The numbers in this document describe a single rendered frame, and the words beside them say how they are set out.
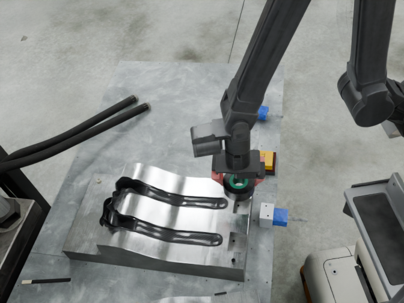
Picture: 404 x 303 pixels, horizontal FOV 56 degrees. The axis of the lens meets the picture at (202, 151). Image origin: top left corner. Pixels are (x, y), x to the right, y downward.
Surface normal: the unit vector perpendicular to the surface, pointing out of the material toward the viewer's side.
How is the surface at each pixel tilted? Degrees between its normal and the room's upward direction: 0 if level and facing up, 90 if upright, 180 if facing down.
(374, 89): 14
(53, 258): 0
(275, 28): 89
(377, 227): 0
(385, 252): 0
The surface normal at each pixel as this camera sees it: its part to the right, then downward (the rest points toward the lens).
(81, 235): -0.11, -0.62
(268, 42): 0.07, 0.77
